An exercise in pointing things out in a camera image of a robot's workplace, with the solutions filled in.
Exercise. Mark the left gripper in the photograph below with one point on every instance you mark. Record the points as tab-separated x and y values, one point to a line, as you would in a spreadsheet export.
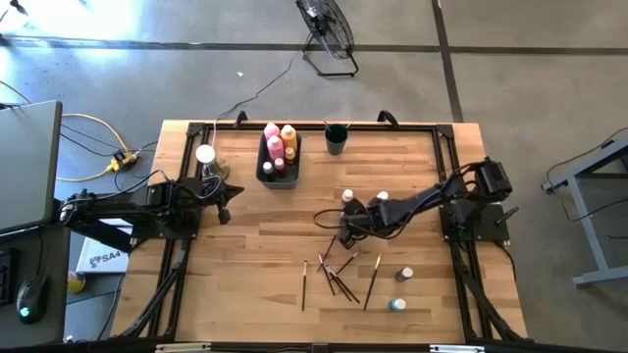
211	193

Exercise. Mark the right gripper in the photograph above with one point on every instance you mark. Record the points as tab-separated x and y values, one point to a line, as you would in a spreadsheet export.
365	218

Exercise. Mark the black paintbrush golden tip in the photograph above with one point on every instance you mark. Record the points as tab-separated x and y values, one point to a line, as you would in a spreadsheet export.
328	252

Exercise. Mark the small white black-striped paint bottle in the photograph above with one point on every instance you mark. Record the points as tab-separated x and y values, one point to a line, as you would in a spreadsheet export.
347	195

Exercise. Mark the small green paint bottle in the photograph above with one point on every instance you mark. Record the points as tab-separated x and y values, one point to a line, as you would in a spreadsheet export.
268	170

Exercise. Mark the small white red-label paint bottle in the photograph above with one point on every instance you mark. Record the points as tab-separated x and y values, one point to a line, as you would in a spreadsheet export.
382	195

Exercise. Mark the small red paint bottle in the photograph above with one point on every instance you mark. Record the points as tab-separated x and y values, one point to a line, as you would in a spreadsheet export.
280	167

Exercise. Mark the large pink paint bottle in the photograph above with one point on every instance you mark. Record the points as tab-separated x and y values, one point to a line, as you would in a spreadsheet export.
271	130
275	147

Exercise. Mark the large yellow paint bottle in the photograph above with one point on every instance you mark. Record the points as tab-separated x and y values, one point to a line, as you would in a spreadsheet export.
288	137

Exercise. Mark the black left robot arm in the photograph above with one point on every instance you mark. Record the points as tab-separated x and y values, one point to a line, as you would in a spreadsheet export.
122	206

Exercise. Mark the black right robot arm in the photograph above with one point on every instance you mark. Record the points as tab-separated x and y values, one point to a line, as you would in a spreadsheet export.
422	201

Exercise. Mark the small dark blue paint bottle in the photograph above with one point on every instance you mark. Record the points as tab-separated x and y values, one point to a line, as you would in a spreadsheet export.
403	274

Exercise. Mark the small teal paint bottle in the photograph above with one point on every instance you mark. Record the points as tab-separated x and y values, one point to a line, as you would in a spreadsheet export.
396	305

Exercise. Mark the black paintbrush silver ferrule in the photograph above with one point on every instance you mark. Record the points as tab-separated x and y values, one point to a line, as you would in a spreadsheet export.
348	262

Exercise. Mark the long black paintbrushes right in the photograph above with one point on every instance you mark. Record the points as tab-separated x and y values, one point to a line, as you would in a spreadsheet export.
343	289

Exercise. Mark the grey-teal plastic bin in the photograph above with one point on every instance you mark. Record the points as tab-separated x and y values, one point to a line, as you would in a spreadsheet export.
282	184

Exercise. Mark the teal ribbed plastic cup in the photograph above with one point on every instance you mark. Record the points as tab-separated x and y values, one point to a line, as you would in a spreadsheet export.
336	142

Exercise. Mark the white printed box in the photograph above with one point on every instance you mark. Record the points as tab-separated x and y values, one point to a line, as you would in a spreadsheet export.
105	255

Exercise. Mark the white aluminium extrusion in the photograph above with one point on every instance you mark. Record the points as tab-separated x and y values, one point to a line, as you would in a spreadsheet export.
456	349
181	348

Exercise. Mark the yellow round object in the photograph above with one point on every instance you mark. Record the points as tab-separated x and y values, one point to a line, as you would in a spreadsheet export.
76	283

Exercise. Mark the black floor fan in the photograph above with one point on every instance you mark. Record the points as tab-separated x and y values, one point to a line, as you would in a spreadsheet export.
326	24

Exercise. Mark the black desk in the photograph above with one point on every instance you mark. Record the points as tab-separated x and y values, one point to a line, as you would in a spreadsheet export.
49	294

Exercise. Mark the black computer mouse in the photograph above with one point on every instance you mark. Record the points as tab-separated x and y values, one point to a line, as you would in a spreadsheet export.
31	299

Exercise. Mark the black keyboard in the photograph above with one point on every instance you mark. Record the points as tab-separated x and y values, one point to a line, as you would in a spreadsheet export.
5	277

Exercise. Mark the black aluminium table frame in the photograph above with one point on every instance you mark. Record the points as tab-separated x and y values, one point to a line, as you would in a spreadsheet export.
417	127

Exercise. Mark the grey metal table frame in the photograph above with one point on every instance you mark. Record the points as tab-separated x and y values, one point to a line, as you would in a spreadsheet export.
589	235

